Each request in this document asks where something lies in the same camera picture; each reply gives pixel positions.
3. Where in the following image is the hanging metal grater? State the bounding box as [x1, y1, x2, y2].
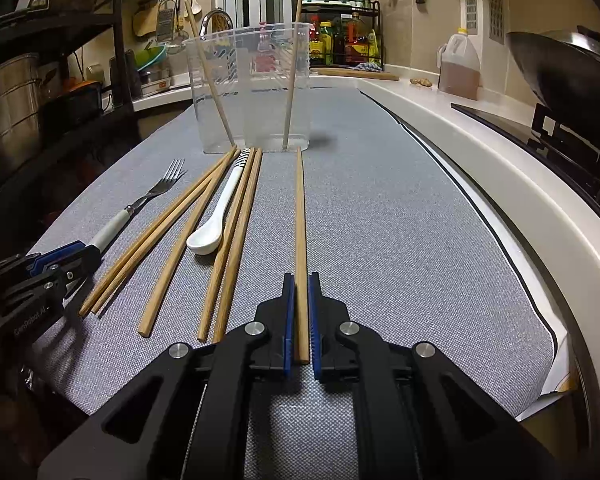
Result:
[155, 0, 177, 44]

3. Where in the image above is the wooden chopstick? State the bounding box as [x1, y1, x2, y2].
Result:
[78, 145, 237, 318]
[281, 0, 305, 152]
[196, 148, 257, 344]
[212, 149, 264, 345]
[294, 147, 311, 365]
[184, 0, 237, 147]
[137, 152, 243, 337]
[90, 148, 242, 316]

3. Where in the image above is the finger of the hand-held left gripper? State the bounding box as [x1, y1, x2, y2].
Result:
[0, 241, 103, 286]
[0, 270, 81, 314]

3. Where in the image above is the plastic oil jug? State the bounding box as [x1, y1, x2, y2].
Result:
[437, 28, 482, 101]

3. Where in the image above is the black gas stove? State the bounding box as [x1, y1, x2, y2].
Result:
[450, 102, 600, 221]

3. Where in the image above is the white handled metal fork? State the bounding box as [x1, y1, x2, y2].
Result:
[87, 158, 187, 261]

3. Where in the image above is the large steel pot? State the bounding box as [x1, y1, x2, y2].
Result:
[0, 52, 45, 181]

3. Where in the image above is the wooden cutting board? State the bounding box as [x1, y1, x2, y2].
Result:
[312, 67, 400, 82]

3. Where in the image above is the condiment bottle rack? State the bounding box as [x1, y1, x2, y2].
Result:
[302, 0, 382, 67]

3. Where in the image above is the white striped ceramic spoon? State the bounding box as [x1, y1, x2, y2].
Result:
[186, 148, 257, 257]

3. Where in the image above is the narrow wall vent grille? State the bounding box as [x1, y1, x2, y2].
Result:
[462, 0, 479, 36]

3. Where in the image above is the pink detergent bottle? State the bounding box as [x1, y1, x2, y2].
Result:
[254, 22, 277, 74]

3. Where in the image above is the black wok with lid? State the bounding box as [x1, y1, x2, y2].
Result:
[505, 29, 600, 112]

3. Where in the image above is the black metal shelf rack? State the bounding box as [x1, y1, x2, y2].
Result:
[0, 0, 143, 221]

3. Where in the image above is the black spice rack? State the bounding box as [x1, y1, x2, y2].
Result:
[300, 0, 384, 69]

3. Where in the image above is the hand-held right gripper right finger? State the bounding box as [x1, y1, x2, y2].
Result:
[310, 272, 568, 480]

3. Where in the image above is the white underlay sheet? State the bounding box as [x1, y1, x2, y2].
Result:
[358, 87, 578, 423]

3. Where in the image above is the clear plastic divided container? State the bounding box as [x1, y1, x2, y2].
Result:
[181, 23, 315, 155]

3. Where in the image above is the chrome kitchen faucet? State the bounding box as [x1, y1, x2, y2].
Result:
[200, 8, 234, 37]

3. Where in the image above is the wide wall vent grille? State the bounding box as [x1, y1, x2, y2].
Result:
[485, 0, 505, 42]

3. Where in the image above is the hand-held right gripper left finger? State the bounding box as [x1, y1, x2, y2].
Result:
[35, 272, 297, 480]

